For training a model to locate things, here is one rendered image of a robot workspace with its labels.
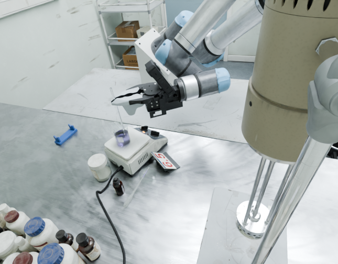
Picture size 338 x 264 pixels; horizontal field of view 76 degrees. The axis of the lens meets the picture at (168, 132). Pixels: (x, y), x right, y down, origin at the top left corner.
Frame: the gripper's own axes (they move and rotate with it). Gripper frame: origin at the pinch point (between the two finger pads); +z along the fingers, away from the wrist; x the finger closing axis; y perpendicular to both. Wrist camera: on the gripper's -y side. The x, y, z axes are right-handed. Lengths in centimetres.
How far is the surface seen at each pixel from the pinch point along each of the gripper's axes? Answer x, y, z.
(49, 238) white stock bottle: -25.0, 18.4, 23.6
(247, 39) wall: 221, 86, -190
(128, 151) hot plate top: -4.2, 17.2, 0.7
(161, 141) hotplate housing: 1.0, 22.2, -11.5
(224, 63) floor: 228, 118, -160
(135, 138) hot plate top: 1.1, 17.2, -2.7
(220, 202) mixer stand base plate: -27.0, 25.2, -21.4
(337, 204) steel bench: -37, 26, -52
